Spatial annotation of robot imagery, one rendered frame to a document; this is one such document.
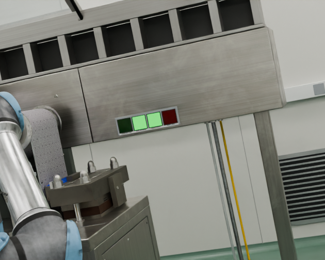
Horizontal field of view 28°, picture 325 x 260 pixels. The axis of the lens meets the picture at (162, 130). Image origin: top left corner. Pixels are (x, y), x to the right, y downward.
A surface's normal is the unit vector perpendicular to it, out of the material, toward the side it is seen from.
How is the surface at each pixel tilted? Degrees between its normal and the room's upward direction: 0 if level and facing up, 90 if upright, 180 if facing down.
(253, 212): 90
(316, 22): 90
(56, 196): 90
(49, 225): 49
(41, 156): 90
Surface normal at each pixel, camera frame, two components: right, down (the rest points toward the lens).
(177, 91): -0.24, 0.10
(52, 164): 0.95, -0.18
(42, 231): 0.05, -0.66
